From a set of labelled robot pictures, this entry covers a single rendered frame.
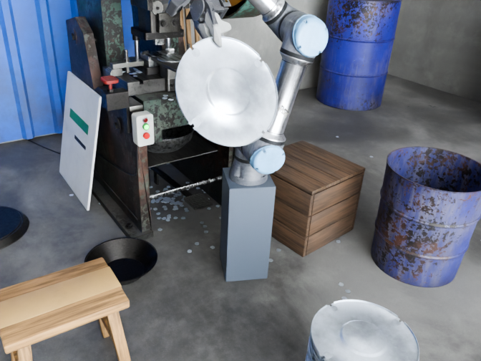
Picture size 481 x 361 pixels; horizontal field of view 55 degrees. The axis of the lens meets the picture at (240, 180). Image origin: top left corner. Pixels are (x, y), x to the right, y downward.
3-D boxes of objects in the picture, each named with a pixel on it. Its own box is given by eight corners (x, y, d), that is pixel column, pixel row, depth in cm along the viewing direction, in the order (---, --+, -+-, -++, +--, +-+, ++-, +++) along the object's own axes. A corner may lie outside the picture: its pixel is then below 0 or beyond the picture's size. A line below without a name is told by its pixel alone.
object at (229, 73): (294, 100, 128) (296, 99, 127) (230, 170, 116) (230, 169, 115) (227, 16, 121) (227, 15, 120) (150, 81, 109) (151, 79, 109)
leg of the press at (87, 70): (154, 236, 219) (144, 44, 177) (132, 244, 213) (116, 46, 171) (89, 162, 285) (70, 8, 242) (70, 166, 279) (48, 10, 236)
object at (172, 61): (204, 95, 204) (204, 65, 198) (176, 99, 197) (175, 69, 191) (177, 81, 222) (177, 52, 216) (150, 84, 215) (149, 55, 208)
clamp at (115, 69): (145, 72, 213) (144, 49, 208) (110, 76, 204) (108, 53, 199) (139, 69, 217) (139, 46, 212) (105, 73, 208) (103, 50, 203)
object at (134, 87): (215, 83, 223) (215, 71, 221) (128, 96, 200) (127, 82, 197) (185, 68, 245) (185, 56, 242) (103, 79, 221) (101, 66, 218)
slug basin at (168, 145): (207, 150, 235) (207, 131, 230) (145, 164, 217) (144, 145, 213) (175, 127, 259) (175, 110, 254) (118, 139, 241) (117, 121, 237)
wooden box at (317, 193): (353, 229, 232) (366, 167, 216) (303, 257, 210) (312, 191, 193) (295, 196, 258) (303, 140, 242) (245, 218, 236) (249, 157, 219)
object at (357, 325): (366, 290, 144) (366, 288, 143) (441, 357, 122) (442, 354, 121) (290, 321, 131) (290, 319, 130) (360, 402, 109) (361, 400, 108)
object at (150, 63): (177, 63, 218) (177, 53, 216) (149, 66, 211) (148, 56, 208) (169, 59, 225) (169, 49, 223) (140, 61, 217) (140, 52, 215)
